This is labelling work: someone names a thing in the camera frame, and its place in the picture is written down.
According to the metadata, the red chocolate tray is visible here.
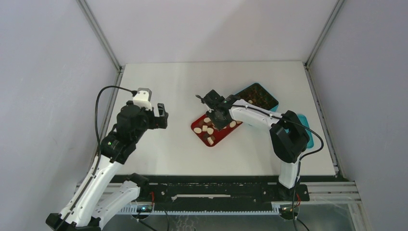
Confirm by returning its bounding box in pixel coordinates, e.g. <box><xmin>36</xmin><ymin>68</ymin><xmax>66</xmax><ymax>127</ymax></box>
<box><xmin>191</xmin><ymin>114</ymin><xmax>242</xmax><ymax>147</ymax></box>

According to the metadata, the teal chocolate box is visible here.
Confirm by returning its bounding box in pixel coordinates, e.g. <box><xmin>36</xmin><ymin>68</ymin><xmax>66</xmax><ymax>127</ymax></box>
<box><xmin>236</xmin><ymin>83</ymin><xmax>279</xmax><ymax>112</ymax></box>

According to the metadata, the teal box lid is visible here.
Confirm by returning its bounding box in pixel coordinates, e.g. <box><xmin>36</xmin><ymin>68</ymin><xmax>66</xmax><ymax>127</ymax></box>
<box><xmin>287</xmin><ymin>114</ymin><xmax>315</xmax><ymax>149</ymax></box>

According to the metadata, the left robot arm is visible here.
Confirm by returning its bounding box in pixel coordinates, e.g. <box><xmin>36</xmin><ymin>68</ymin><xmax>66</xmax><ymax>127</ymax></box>
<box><xmin>46</xmin><ymin>102</ymin><xmax>168</xmax><ymax>231</ymax></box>

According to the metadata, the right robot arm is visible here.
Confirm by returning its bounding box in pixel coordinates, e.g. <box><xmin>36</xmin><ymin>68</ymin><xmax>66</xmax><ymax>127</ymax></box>
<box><xmin>197</xmin><ymin>90</ymin><xmax>310</xmax><ymax>200</ymax></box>

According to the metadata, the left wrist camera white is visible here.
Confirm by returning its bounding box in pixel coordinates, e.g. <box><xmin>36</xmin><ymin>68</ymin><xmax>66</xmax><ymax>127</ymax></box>
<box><xmin>132</xmin><ymin>88</ymin><xmax>153</xmax><ymax>111</ymax></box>

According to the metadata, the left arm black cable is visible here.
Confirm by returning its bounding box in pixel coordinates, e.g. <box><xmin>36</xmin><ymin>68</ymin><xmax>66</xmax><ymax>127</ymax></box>
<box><xmin>57</xmin><ymin>86</ymin><xmax>138</xmax><ymax>231</ymax></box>

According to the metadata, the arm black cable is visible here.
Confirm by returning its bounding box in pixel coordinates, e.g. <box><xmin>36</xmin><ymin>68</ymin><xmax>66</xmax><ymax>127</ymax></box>
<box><xmin>57</xmin><ymin>86</ymin><xmax>138</xmax><ymax>231</ymax></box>
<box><xmin>232</xmin><ymin>103</ymin><xmax>324</xmax><ymax>231</ymax></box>

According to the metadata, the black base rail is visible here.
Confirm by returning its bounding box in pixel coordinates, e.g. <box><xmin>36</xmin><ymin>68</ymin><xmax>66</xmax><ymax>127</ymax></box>
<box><xmin>119</xmin><ymin>174</ymin><xmax>310</xmax><ymax>213</ymax></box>

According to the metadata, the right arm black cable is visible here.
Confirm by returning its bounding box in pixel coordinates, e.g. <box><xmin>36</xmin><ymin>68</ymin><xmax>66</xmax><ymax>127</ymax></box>
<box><xmin>232</xmin><ymin>103</ymin><xmax>324</xmax><ymax>231</ymax></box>

